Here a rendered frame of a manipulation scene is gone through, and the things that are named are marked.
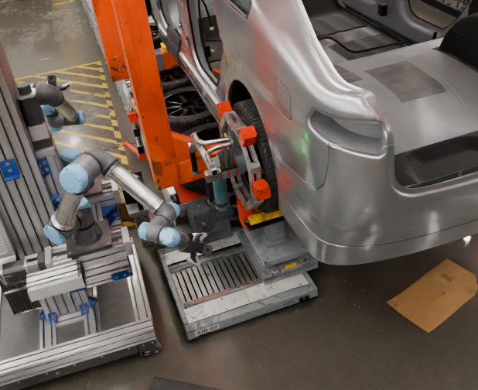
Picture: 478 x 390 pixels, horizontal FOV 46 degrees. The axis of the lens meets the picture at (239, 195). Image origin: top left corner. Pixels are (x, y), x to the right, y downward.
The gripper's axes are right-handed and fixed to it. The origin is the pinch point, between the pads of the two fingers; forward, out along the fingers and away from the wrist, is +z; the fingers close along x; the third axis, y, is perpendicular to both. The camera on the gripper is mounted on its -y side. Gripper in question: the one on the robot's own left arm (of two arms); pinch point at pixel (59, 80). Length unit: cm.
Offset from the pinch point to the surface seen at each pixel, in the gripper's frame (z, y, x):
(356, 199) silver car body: -147, -16, 151
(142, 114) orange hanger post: -26, 9, 53
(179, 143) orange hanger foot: -19, 33, 74
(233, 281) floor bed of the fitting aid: -64, 109, 108
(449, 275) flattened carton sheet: -79, 90, 241
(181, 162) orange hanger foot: -21, 46, 74
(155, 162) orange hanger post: -26, 42, 58
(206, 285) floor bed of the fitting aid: -70, 107, 90
